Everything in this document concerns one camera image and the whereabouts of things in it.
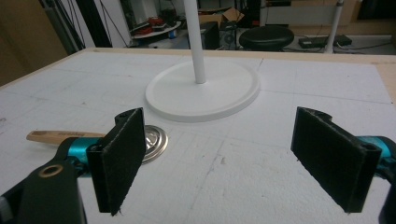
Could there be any brown board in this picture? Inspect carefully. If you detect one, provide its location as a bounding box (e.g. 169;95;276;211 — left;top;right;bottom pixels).
0;0;69;88

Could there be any white metal pole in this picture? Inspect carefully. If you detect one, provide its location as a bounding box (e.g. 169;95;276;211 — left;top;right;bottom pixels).
324;0;346;54

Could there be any round white shelf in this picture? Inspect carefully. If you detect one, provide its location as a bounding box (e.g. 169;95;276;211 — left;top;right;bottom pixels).
130;21;182;40

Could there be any white lamp stand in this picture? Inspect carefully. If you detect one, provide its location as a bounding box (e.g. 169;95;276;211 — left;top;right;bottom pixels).
144;0;262;123

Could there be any red tape roll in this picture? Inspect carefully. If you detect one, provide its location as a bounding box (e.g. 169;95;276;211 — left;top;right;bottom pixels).
147;16;164;27

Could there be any wooden-handled metal utensil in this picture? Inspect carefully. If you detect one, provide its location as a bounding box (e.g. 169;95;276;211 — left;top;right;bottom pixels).
25;124;169;165

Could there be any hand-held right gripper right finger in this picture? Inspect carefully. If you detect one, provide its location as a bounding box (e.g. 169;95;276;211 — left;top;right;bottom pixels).
290;105;383;215

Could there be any cardboard box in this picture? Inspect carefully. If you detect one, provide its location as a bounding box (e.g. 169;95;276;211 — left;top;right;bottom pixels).
198;7;246;30

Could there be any white foam board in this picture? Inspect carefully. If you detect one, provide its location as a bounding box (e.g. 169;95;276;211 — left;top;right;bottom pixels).
0;50;394;224

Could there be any black computer case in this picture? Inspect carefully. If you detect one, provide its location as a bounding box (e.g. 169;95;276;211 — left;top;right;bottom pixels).
200;21;220;50

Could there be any grey metal stand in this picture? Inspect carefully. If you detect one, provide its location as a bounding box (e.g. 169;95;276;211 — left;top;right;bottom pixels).
39;0;86;56

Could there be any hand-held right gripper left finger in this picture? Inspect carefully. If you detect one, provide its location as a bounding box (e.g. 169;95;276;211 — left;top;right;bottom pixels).
86;106;148;217

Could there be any black round stool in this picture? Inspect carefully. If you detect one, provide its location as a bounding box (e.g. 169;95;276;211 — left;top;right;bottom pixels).
238;24;295;52

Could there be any black power strip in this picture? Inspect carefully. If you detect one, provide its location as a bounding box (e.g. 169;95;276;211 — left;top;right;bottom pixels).
298;34;353;49

